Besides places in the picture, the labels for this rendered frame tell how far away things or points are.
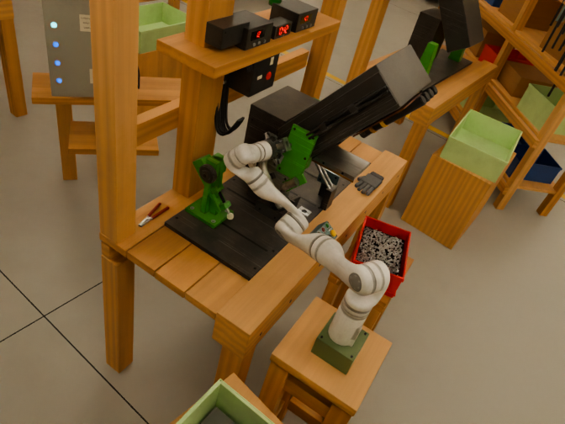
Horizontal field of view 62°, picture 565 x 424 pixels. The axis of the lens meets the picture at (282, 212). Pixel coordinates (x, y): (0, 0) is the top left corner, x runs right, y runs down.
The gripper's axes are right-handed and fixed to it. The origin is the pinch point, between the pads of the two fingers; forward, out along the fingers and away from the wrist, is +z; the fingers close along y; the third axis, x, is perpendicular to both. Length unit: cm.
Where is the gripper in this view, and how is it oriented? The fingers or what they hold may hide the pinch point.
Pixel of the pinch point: (281, 145)
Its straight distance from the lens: 189.9
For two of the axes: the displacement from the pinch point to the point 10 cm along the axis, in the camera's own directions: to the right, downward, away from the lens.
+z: 4.6, -2.4, 8.5
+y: -3.3, -9.4, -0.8
